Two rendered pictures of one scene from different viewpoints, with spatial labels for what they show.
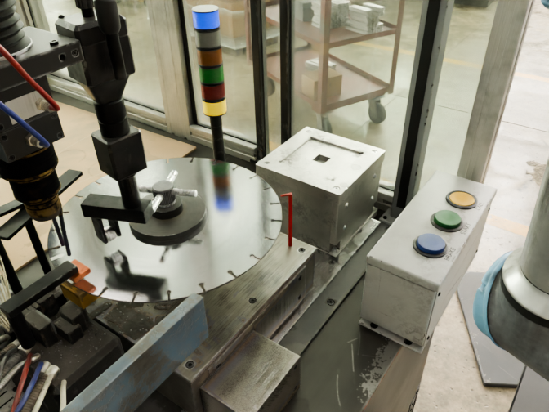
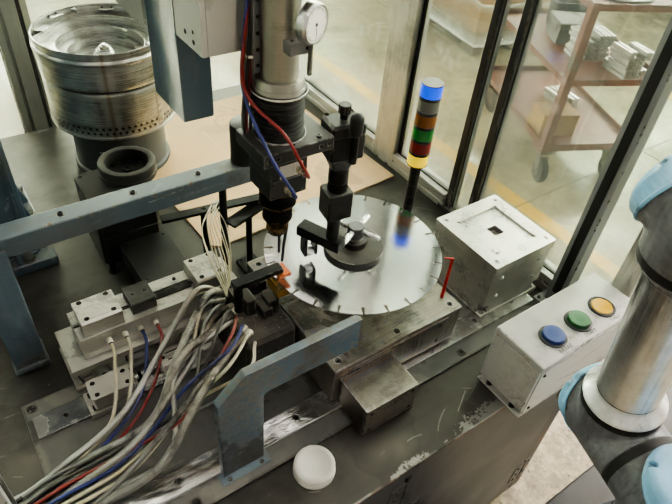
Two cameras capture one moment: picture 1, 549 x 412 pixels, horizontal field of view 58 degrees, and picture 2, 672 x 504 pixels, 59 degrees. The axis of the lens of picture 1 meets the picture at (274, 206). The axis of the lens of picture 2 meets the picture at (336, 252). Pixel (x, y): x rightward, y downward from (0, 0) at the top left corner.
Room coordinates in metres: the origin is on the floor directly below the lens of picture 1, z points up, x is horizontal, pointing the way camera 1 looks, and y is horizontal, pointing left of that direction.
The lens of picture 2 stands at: (-0.24, -0.04, 1.68)
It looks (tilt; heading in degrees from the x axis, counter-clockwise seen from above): 42 degrees down; 15
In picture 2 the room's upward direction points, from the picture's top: 6 degrees clockwise
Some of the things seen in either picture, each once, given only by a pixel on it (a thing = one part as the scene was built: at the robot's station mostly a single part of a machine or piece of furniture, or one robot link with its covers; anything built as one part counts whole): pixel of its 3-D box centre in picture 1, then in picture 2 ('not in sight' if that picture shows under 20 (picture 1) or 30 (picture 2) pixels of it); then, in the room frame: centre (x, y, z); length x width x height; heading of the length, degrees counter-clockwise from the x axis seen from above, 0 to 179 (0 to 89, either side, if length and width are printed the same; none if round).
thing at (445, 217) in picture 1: (446, 221); (577, 321); (0.61, -0.27, 0.90); 0.04 x 0.04 x 0.02
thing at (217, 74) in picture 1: (211, 72); (423, 131); (0.87, 0.11, 1.05); 0.05 x 0.04 x 0.03; 54
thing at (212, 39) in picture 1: (207, 36); (428, 103); (0.87, 0.11, 1.11); 0.05 x 0.04 x 0.03; 54
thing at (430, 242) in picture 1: (430, 246); (552, 336); (0.55, -0.23, 0.90); 0.04 x 0.04 x 0.02
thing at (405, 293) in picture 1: (429, 253); (557, 342); (0.62, -0.26, 0.82); 0.28 x 0.11 x 0.15; 144
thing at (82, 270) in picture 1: (52, 302); (260, 287); (0.41, 0.27, 0.95); 0.10 x 0.03 x 0.07; 144
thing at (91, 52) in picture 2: not in sight; (113, 98); (0.88, 0.88, 0.93); 0.31 x 0.31 x 0.36
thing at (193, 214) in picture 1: (167, 209); (354, 242); (0.57, 0.15, 0.96); 0.11 x 0.11 x 0.03
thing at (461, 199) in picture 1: (461, 203); (600, 309); (0.67, -0.31, 0.89); 0.04 x 0.04 x 0.02
